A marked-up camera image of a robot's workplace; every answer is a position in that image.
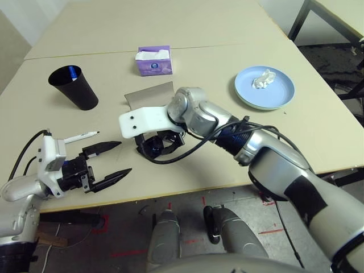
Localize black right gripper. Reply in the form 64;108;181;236
135;129;187;162

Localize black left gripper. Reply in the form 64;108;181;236
59;140;133;194

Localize black sunglasses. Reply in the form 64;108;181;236
142;135;169;160

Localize grey glasses case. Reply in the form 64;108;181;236
124;81;176;110

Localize white tissue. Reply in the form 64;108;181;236
251;69;277;89

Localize blue plate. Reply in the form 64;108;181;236
234;65;296;110

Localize white marker with black tip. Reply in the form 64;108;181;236
63;130;101;144

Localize black table foot bar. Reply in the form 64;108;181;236
39;212;105;228
321;167;364;188

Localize black cup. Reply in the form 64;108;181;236
47;65;100;111

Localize purple tissue box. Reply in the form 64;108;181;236
134;44;174;77

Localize grey left robot leg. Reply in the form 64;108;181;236
147;209;183;267

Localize grey robot leg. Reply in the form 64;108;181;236
203;205;270;259
147;209;183;267

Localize brown wooden block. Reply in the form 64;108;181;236
36;231;69;248

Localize grey right robot leg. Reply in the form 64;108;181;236
203;205;270;259

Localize grey robot torso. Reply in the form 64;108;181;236
146;254;311;273

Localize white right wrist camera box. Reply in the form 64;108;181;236
118;106;185;139

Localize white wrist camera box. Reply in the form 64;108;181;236
118;106;185;139
36;135;68;198

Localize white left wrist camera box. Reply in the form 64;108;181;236
36;135;68;198

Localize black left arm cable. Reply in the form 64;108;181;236
7;129;52;183

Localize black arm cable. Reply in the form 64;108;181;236
149;115;315;270
7;129;52;183

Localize white floor cable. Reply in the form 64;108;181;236
42;223;94;267

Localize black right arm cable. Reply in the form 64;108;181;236
149;115;315;270

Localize beige table with black frame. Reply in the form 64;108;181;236
287;0;364;100

